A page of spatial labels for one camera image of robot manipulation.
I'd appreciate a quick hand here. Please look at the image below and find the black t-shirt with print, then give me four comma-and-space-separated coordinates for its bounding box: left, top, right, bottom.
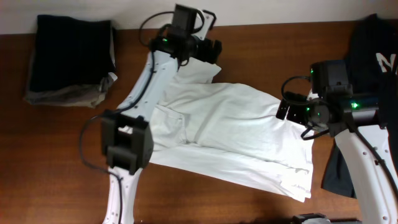
320, 13, 398, 199

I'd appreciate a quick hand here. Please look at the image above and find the folded black garment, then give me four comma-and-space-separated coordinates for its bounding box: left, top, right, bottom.
29, 15, 116, 92

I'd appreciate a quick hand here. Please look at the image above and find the white t-shirt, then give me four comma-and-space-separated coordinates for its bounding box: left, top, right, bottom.
150, 59, 313, 202

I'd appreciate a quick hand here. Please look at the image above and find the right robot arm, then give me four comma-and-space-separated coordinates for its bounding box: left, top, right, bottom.
277, 91, 397, 223

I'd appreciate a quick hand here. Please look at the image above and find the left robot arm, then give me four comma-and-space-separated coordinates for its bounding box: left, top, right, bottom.
101, 35, 222, 223

